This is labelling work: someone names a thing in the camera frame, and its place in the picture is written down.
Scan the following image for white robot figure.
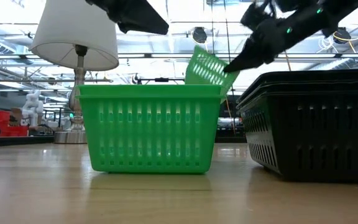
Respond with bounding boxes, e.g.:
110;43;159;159
21;89;45;128

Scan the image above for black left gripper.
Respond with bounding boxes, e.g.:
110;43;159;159
85;0;170;35

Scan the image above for brown cardboard box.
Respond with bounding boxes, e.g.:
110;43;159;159
9;107;24;125

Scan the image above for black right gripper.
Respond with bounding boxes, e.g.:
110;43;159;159
223;1;295;74

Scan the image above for black plastic basket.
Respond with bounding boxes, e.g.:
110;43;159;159
237;81;358;93
239;70;358;84
236;90;358;183

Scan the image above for round black ceiling fixture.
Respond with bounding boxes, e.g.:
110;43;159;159
192;26;208;44
333;27;352;44

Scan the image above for silver lamp with white shade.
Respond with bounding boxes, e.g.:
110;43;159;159
29;0;120;144

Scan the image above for green plastic basket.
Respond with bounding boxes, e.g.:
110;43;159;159
75;92;224;174
76;84;223;94
184;45;241;103

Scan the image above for black horizontal bar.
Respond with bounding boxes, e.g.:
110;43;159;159
137;77;186;84

